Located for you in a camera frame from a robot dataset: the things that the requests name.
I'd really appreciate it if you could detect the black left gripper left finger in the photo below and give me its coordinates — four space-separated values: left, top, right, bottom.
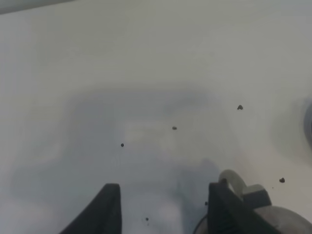
61 183 122 234

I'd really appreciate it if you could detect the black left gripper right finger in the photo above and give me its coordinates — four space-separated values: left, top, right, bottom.
207 182 280 234

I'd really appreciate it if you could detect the stainless steel teapot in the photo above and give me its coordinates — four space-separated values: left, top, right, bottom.
194 170 312 234

